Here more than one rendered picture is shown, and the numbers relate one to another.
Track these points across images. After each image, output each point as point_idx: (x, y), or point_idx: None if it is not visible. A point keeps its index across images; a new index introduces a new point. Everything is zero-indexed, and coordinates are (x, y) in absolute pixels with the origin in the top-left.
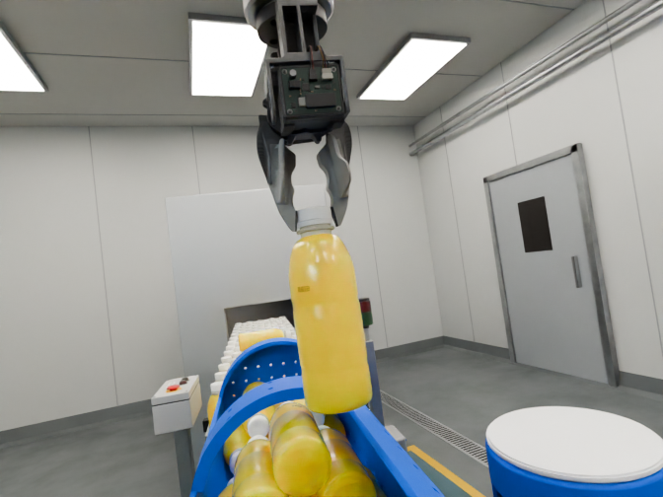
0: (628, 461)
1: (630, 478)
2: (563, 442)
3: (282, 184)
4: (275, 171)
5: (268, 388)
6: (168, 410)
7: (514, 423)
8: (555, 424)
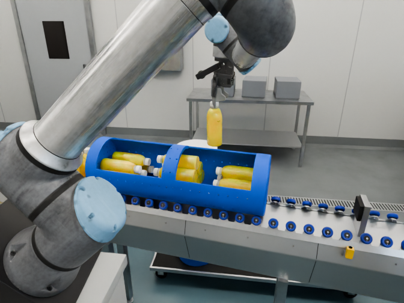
0: (213, 148)
1: None
2: None
3: (224, 100)
4: (216, 94)
5: (176, 149)
6: None
7: None
8: (190, 145)
